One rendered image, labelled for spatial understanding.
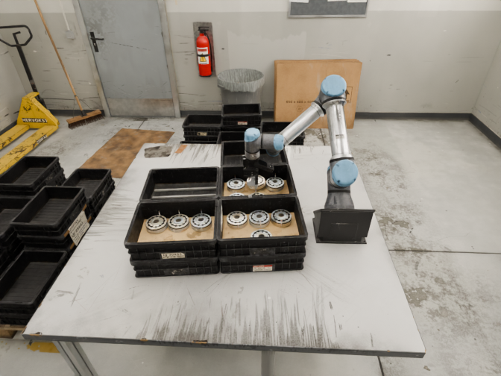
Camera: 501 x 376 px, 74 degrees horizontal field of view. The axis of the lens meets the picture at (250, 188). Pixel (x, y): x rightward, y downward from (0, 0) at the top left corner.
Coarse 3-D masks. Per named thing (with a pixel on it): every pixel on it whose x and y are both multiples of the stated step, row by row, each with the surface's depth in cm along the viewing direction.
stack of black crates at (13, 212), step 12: (0, 204) 246; (12, 204) 247; (24, 204) 246; (0, 216) 243; (12, 216) 242; (0, 228) 232; (12, 228) 222; (0, 240) 215; (12, 240) 222; (12, 252) 223
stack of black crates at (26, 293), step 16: (32, 256) 218; (48, 256) 217; (64, 256) 212; (16, 272) 210; (32, 272) 214; (48, 272) 214; (0, 288) 197; (16, 288) 205; (32, 288) 204; (48, 288) 199; (0, 304) 185; (16, 304) 184; (32, 304) 184; (0, 320) 197; (16, 320) 196
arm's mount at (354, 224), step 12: (324, 216) 162; (336, 216) 162; (348, 216) 162; (360, 216) 162; (372, 216) 161; (324, 228) 167; (336, 228) 166; (348, 228) 166; (360, 228) 166; (324, 240) 172; (336, 240) 172; (348, 240) 171; (360, 240) 171
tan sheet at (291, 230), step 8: (224, 216) 171; (248, 216) 171; (224, 224) 166; (248, 224) 166; (272, 224) 166; (296, 224) 166; (224, 232) 162; (232, 232) 162; (240, 232) 161; (248, 232) 161; (272, 232) 161; (280, 232) 161; (288, 232) 161; (296, 232) 161
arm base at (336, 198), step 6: (330, 192) 169; (336, 192) 166; (342, 192) 166; (348, 192) 167; (330, 198) 167; (336, 198) 165; (342, 198) 165; (348, 198) 166; (324, 204) 171; (330, 204) 166; (336, 204) 164; (342, 204) 163; (348, 204) 164
